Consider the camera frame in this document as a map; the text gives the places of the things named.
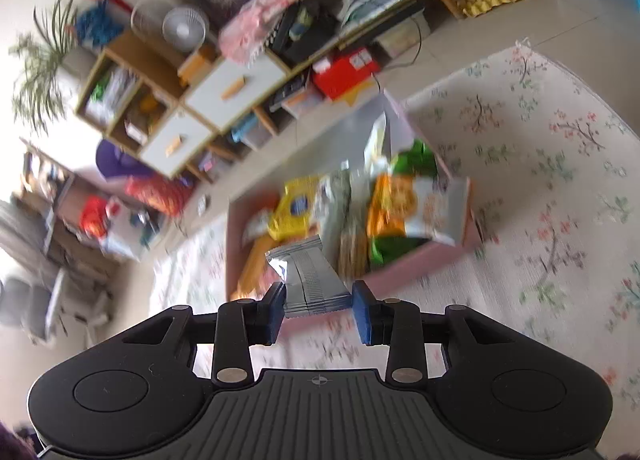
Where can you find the yellow snack packet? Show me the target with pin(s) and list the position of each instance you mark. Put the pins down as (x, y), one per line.
(295, 210)

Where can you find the white cabinet drawer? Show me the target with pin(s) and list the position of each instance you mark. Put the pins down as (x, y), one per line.
(190, 130)
(220, 85)

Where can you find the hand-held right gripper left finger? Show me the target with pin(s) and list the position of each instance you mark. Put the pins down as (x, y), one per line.
(276, 315)

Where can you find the white red shopping bag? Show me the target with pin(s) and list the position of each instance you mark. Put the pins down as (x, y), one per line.
(120, 240)

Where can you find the white desk fan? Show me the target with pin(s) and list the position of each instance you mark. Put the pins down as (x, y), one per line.
(185, 28)

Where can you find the orange lotus biscuit packet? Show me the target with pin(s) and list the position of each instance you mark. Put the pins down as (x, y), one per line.
(400, 205)

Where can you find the black bag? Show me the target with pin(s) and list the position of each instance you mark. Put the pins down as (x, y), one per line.
(320, 25)

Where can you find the clear brown biscuit packet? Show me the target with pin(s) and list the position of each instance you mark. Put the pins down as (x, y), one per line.
(355, 250)

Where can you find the green snack packet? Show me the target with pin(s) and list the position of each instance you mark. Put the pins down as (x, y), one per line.
(415, 160)

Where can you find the pink cardboard box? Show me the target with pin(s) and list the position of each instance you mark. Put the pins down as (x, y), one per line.
(430, 260)

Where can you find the purple hat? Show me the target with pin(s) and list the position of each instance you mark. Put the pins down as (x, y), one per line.
(115, 160)

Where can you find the wooden cabinet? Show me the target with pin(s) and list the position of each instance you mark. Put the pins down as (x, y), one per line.
(150, 55)

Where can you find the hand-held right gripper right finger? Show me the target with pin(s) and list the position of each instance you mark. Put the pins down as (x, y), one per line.
(362, 315)

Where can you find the yellow cardboard box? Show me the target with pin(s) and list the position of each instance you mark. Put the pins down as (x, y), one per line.
(197, 65)

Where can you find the pink cloth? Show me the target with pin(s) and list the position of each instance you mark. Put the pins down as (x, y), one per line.
(250, 25)

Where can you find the wooden shelf rack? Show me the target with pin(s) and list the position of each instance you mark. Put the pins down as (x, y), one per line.
(65, 200)

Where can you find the blue tinsel decoration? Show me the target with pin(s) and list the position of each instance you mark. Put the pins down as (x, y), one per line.
(100, 25)

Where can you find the clear storage box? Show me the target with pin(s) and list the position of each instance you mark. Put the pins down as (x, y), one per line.
(400, 38)

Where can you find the red box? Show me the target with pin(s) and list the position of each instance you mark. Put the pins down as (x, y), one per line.
(340, 75)

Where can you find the green potted plant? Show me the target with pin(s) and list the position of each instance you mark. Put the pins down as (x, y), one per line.
(45, 60)

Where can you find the silver snack packet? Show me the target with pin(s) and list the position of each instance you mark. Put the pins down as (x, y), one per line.
(310, 280)

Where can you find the grey office chair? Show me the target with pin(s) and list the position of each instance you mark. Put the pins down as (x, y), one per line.
(30, 305)

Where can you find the red round gift bag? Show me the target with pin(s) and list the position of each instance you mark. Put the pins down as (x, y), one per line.
(160, 192)

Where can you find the grey cookie packet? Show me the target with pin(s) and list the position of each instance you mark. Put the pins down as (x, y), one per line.
(332, 210)

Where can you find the stack of books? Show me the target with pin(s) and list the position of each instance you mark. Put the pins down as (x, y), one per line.
(117, 90)

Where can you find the orange gold wafer packet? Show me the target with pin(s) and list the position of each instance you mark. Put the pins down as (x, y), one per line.
(255, 260)

